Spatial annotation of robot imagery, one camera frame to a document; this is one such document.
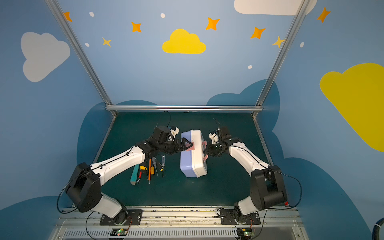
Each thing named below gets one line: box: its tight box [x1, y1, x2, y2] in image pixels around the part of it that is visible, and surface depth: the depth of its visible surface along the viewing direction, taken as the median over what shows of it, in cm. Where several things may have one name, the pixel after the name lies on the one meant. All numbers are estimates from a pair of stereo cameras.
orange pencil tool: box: [148, 158, 152, 184], surface depth 90 cm
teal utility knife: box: [130, 164, 140, 186], surface depth 87 cm
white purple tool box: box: [180, 129, 208, 178], surface depth 83 cm
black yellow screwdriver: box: [154, 156, 164, 172], surface depth 92 cm
